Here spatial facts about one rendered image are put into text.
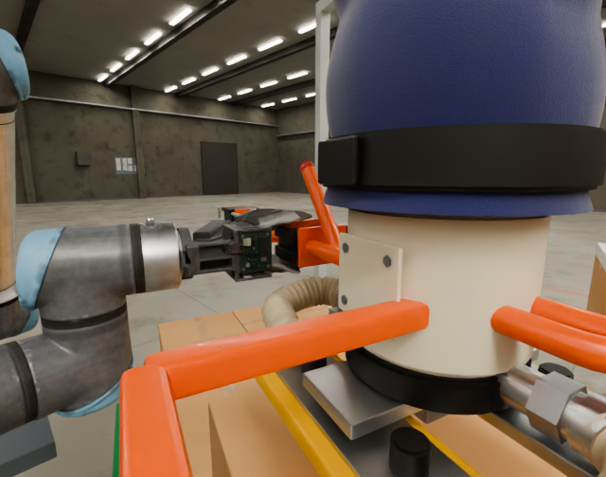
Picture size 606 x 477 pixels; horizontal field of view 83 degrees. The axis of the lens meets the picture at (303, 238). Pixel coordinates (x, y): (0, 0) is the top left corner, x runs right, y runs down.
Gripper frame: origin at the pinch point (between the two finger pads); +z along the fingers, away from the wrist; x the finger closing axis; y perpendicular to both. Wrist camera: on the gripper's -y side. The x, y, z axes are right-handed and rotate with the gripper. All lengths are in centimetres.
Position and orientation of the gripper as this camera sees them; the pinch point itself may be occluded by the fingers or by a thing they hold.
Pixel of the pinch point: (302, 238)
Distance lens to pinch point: 57.2
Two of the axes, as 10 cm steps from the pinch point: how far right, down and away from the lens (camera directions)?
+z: 8.9, -0.9, 4.6
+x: 0.0, -9.8, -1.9
